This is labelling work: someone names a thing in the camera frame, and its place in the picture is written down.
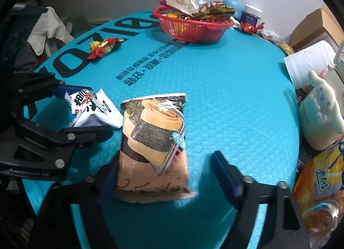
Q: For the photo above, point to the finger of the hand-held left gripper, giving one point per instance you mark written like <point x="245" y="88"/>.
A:
<point x="60" y="90"/>
<point x="80" y="133"/>

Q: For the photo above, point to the pile of clothes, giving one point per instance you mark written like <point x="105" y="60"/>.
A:
<point x="48" y="31"/>

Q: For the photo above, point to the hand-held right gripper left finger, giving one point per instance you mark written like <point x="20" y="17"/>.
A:
<point x="107" y="184"/>

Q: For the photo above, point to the white toilet paper roll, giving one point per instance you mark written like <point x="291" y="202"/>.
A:
<point x="306" y="63"/>

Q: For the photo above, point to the red festive candy packet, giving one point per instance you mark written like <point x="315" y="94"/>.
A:
<point x="104" y="46"/>

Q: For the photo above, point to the blue egg-shaped device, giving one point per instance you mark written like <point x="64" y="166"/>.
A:
<point x="232" y="3"/>

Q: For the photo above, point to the orange snack bag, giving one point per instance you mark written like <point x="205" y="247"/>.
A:
<point x="314" y="173"/>

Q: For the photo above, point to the red plastic mesh basket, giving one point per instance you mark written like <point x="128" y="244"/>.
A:
<point x="193" y="30"/>

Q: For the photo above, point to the cream long-eared plush toy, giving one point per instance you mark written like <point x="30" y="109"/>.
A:
<point x="317" y="120"/>

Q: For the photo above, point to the white triangular snack packet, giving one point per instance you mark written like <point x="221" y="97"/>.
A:
<point x="181" y="3"/>

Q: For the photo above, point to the brown cardboard box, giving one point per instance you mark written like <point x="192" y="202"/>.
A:
<point x="314" y="26"/>

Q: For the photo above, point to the teal printed foam mat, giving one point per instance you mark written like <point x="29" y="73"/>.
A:
<point x="228" y="103"/>

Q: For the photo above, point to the white black-print snack packet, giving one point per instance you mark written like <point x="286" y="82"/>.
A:
<point x="99" y="112"/>

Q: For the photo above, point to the green red snack packet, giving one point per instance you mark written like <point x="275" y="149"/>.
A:
<point x="215" y="9"/>

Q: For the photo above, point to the patterned tissue pack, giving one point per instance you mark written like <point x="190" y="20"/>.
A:
<point x="268" y="34"/>

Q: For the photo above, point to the clear bag of yellow chips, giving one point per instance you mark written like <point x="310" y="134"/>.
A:
<point x="285" y="47"/>

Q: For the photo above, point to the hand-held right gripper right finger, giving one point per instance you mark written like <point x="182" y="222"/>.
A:
<point x="228" y="176"/>

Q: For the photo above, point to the white-lidded blue jar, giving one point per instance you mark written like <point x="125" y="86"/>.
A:
<point x="252" y="9"/>

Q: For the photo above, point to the brown seaweed roll packet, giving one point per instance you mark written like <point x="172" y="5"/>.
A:
<point x="153" y="141"/>

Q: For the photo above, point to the red yellow-print snack packet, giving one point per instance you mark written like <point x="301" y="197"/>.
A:
<point x="250" y="27"/>

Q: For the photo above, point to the clear plastic wrapper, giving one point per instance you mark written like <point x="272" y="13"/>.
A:
<point x="326" y="214"/>

